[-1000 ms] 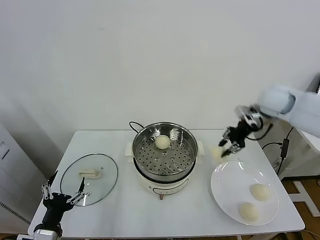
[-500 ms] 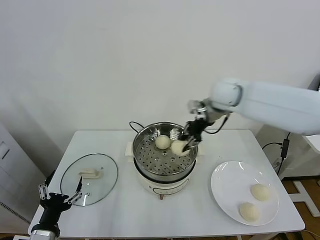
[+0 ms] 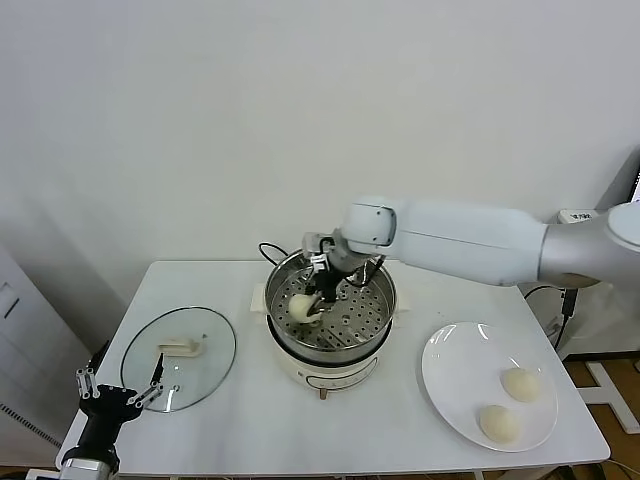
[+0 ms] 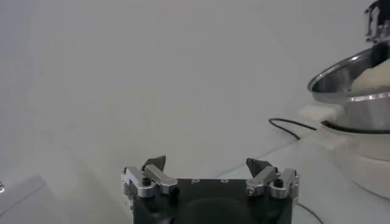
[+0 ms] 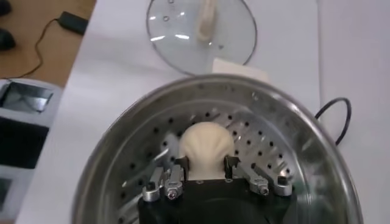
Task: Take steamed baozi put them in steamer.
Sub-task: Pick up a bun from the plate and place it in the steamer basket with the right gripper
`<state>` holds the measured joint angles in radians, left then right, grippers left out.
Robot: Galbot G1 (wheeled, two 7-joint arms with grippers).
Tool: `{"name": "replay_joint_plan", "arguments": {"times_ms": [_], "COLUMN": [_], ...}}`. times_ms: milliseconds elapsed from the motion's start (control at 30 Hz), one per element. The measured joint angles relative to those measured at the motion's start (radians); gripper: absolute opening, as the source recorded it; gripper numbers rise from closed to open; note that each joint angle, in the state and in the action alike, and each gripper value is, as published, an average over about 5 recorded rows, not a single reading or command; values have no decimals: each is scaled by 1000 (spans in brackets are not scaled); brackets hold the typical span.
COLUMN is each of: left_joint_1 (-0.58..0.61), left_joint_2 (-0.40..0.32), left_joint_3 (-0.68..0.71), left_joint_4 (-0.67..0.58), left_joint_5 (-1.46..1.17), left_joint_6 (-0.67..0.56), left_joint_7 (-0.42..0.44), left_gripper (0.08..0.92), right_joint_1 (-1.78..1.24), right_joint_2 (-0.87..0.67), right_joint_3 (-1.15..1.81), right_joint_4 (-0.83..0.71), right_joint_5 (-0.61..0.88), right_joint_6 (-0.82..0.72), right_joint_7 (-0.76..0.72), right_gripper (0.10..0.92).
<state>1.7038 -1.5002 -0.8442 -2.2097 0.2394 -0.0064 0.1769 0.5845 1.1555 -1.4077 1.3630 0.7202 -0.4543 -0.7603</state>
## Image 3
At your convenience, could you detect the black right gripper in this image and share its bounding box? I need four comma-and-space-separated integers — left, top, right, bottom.
304, 258, 354, 326

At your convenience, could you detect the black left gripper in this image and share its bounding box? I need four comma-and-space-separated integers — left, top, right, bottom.
62, 339, 165, 454

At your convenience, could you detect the white steamed baozi bun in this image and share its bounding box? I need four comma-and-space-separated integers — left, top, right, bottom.
288, 293, 317, 326
478, 403, 521, 445
501, 367, 543, 403

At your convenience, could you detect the glass lid with cream handle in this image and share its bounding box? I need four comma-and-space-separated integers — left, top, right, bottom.
120, 306, 238, 413

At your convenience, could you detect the perforated steel steamer basket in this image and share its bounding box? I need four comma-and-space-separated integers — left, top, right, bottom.
263, 243, 397, 362

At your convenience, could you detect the cream electric cooker pot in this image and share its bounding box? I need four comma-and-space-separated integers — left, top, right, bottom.
249, 280, 412, 401

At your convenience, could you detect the white cabinet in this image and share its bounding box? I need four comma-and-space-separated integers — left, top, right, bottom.
0, 243, 101, 449

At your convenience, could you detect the white round plate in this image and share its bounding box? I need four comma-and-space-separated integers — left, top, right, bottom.
420, 321, 560, 453

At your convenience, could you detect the white side desk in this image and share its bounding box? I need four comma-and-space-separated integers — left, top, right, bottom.
557, 208, 609, 226

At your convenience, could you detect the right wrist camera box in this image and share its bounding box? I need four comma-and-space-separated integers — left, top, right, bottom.
301, 230, 336, 261

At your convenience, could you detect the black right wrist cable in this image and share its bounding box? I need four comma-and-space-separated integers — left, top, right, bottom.
349, 257, 386, 289

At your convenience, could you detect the black cooker power cord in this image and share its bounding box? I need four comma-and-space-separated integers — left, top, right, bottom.
258, 242, 294, 266

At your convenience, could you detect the black cable with adapter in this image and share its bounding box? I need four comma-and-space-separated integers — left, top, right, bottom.
523, 283, 577, 351

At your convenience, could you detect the white desk base frame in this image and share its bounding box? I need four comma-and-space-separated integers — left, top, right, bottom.
559, 349, 640, 436

